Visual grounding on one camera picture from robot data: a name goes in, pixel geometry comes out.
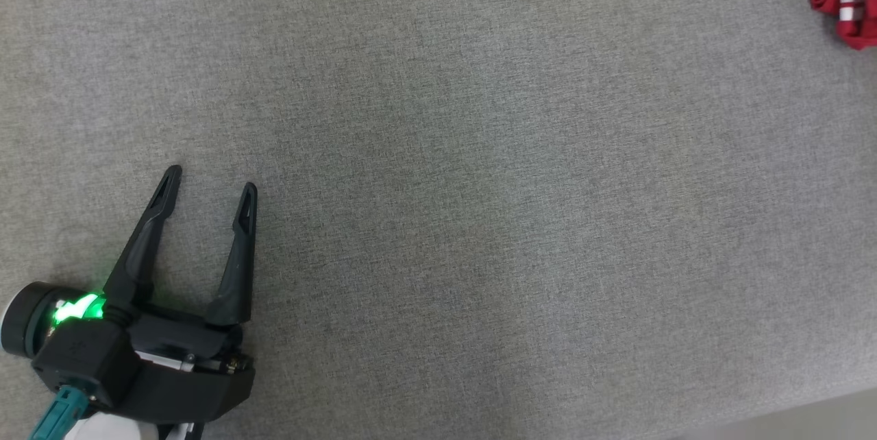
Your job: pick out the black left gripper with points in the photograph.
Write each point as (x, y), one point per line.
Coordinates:
(185, 392)

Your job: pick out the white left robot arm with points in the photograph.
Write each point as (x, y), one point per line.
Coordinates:
(116, 430)

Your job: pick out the grey fabric mat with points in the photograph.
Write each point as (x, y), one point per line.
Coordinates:
(479, 186)

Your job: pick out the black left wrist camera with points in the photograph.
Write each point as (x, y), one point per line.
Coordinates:
(75, 358)

